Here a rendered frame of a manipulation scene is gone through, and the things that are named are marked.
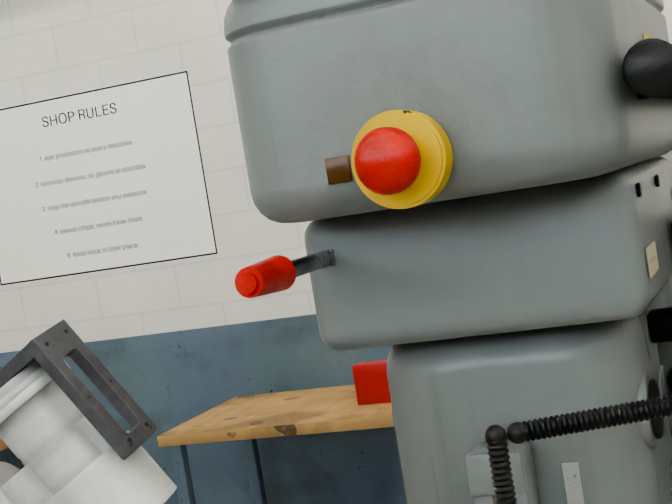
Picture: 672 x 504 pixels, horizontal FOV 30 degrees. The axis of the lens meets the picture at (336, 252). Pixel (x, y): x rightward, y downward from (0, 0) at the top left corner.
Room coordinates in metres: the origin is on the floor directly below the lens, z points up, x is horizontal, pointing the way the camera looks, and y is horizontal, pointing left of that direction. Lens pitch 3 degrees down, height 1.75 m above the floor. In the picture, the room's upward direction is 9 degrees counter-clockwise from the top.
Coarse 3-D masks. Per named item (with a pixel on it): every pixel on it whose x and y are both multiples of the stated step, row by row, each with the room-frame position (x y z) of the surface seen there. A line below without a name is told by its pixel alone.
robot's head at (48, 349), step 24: (48, 336) 0.72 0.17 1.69; (72, 336) 0.74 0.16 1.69; (24, 360) 0.71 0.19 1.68; (48, 360) 0.71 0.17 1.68; (96, 360) 0.74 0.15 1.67; (0, 384) 0.72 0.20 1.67; (24, 384) 0.71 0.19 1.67; (72, 384) 0.71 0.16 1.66; (96, 384) 0.73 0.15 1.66; (0, 408) 0.71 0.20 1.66; (96, 408) 0.71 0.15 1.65; (120, 408) 0.73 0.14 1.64; (120, 432) 0.71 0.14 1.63; (144, 432) 0.73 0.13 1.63; (120, 456) 0.71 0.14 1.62
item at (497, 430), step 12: (492, 432) 0.77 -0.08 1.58; (504, 432) 0.77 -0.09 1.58; (492, 444) 0.77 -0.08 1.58; (504, 444) 0.77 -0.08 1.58; (492, 456) 0.77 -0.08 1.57; (504, 456) 0.77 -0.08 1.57; (492, 468) 0.77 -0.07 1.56; (504, 468) 0.77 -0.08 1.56; (504, 480) 0.77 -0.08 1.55; (504, 492) 0.77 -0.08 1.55
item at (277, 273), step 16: (272, 256) 0.82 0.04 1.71; (304, 256) 0.86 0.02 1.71; (320, 256) 0.88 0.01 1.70; (240, 272) 0.77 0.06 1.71; (256, 272) 0.77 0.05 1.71; (272, 272) 0.78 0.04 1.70; (288, 272) 0.80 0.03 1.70; (304, 272) 0.85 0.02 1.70; (240, 288) 0.77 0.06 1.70; (256, 288) 0.77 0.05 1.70; (272, 288) 0.79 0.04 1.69; (288, 288) 0.82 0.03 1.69
